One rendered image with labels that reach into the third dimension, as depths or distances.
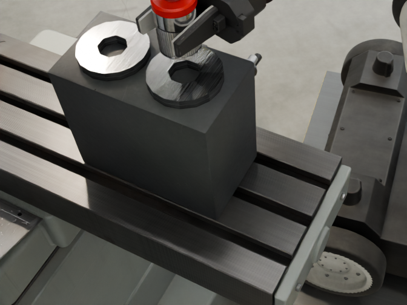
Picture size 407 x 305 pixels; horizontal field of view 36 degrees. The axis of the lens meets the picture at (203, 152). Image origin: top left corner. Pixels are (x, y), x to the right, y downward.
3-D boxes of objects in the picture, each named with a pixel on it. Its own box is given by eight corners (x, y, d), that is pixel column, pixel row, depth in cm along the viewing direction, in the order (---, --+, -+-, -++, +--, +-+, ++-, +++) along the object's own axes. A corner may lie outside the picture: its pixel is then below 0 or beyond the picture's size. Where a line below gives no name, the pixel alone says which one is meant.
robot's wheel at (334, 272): (380, 285, 133) (395, 239, 117) (375, 307, 130) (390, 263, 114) (287, 260, 138) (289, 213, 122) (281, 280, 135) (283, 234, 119)
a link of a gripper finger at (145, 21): (143, 39, 67) (185, 8, 69) (138, 16, 64) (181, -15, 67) (134, 32, 68) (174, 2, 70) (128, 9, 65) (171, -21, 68)
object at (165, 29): (151, 42, 69) (143, -1, 64) (188, 24, 70) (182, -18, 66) (172, 66, 67) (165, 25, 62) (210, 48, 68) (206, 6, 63)
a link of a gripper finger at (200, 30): (170, 36, 62) (213, 3, 65) (174, 59, 65) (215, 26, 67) (181, 43, 62) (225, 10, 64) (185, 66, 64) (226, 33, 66)
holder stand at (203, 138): (128, 104, 96) (100, 2, 80) (258, 155, 88) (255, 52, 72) (82, 162, 90) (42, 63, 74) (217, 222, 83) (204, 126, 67)
